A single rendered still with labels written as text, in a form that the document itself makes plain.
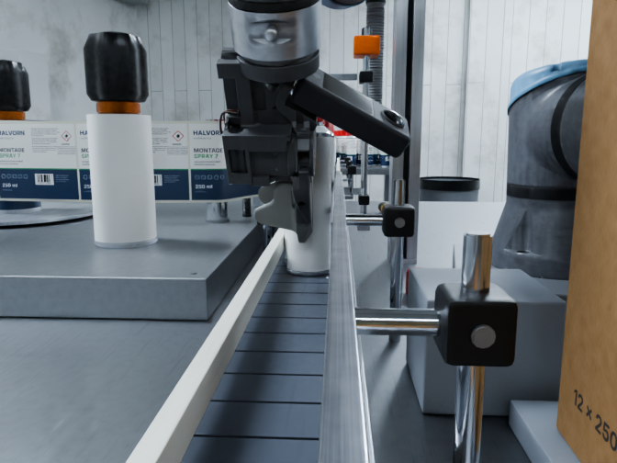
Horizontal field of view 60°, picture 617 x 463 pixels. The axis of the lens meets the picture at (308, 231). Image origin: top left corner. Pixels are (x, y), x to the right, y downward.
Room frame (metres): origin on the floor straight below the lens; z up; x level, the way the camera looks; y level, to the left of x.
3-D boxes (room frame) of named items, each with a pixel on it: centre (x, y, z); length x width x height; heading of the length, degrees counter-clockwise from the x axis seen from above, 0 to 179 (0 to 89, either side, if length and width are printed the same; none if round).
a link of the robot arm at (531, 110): (0.63, -0.30, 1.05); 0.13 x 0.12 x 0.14; 12
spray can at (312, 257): (0.62, 0.00, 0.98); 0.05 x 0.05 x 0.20
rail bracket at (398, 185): (0.52, -0.07, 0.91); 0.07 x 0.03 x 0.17; 87
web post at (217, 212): (1.00, 0.17, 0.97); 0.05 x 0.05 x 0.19
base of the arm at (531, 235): (0.64, -0.30, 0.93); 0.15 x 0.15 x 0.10
